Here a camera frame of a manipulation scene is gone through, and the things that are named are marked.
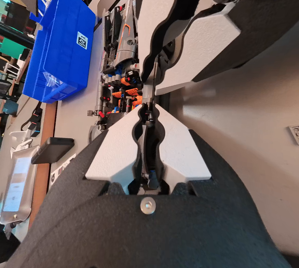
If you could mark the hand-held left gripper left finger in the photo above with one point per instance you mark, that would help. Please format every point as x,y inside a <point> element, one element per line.
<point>112,155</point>

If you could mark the silver metal tray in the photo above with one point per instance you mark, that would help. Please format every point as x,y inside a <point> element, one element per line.
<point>18,183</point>

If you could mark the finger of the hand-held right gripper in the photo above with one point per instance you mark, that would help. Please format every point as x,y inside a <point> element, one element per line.
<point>158,4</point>
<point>205,46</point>

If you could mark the grey lego car model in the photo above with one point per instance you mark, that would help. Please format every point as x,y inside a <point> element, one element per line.
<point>126,41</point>

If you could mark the scattered small lego pieces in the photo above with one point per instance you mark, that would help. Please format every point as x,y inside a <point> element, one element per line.
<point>294,133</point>

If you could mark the blue plastic storage bin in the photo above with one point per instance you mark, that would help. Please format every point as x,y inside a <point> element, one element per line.
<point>65,67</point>

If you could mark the white plastic clip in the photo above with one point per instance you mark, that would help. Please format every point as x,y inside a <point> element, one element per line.
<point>19,143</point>

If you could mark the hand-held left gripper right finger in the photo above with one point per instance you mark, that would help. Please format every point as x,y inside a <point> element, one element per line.
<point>184,155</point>

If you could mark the teal plastic container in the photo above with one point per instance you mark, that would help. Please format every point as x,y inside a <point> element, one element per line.
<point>11,46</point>

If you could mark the white printed card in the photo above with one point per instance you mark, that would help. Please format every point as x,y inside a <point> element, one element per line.
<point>62,167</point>

